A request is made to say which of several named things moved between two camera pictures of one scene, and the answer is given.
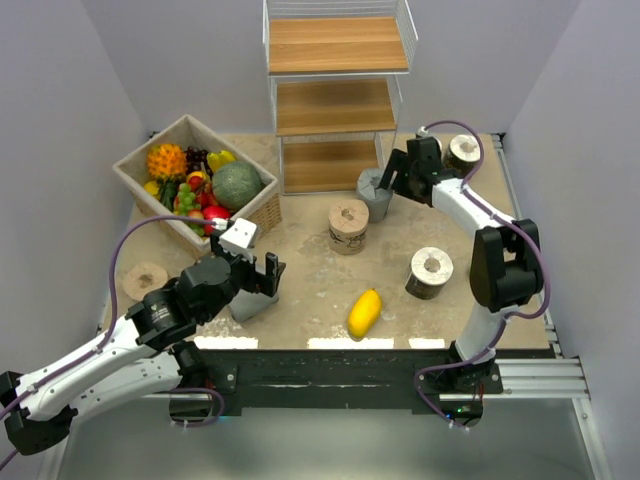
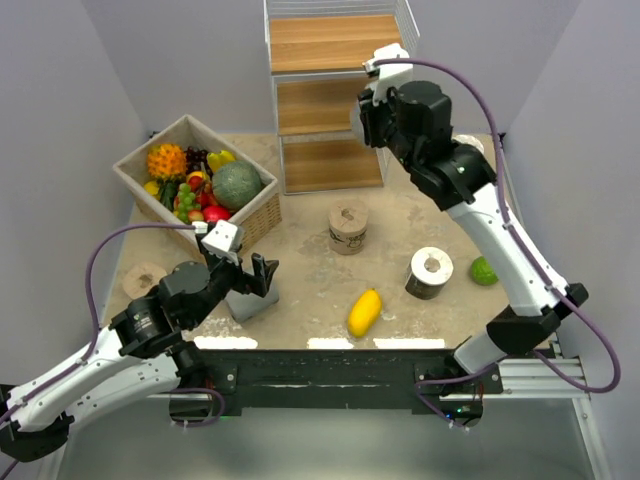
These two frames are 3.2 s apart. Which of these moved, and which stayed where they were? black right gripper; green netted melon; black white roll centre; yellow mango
Moved: black right gripper
Stayed: green netted melon; black white roll centre; yellow mango
